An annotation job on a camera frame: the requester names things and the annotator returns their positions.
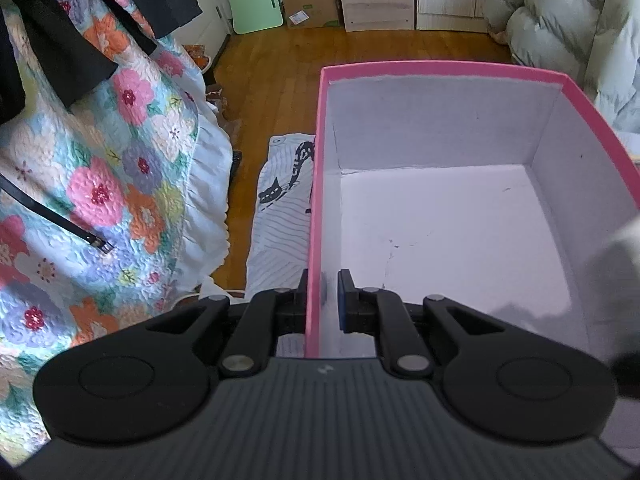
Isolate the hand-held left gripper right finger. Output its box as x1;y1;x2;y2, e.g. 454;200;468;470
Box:
337;269;506;378

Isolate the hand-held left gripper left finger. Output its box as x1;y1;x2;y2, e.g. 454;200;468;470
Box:
145;269;309;378

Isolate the pink cardboard box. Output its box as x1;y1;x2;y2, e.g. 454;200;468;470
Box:
303;60;640;361

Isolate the cat print cloth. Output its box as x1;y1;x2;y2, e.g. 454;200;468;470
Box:
245;134;317;361

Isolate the floral quilt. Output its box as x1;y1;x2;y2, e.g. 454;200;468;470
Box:
0;0;236;467

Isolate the pale puffy jacket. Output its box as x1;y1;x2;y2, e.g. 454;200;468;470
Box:
487;0;640;135

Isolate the orange printed bag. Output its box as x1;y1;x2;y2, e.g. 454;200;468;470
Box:
182;44;217;70

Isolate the brown cardboard box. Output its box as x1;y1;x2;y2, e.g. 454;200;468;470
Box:
282;0;344;30

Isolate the black strap with metal tip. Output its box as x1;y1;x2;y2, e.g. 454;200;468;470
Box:
0;175;114;256

